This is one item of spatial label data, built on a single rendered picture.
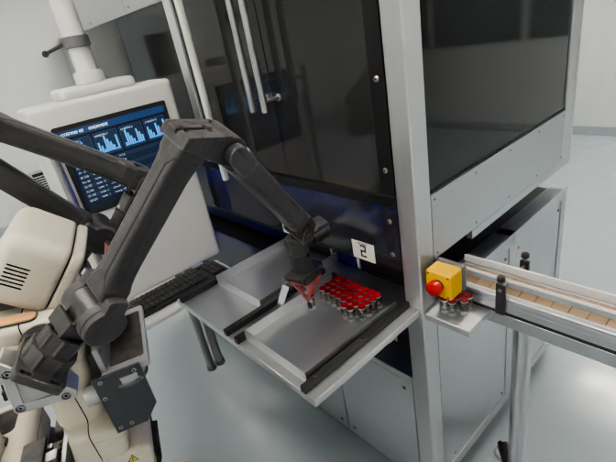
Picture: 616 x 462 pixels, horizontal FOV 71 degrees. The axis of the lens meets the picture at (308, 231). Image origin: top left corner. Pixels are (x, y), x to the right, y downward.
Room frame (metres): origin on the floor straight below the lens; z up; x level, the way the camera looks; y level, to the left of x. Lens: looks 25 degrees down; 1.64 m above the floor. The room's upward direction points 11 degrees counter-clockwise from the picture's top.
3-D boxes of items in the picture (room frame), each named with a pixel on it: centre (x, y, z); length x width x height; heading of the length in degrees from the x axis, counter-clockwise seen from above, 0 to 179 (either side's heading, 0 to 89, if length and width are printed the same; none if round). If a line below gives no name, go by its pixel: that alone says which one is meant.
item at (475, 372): (2.07, -0.03, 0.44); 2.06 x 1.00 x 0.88; 38
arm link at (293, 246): (1.03, 0.03, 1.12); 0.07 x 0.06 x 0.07; 127
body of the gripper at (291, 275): (1.03, 0.03, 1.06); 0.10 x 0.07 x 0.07; 142
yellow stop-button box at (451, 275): (0.92, -0.32, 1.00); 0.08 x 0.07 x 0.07; 128
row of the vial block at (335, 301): (1.03, -0.06, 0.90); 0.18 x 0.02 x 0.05; 37
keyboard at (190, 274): (1.46, 0.54, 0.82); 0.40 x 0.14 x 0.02; 128
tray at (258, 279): (1.31, 0.13, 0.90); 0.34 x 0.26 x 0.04; 128
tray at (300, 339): (0.98, 0.01, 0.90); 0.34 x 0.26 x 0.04; 127
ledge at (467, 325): (0.93, -0.37, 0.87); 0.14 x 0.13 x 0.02; 128
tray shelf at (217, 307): (1.14, 0.08, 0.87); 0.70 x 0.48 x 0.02; 38
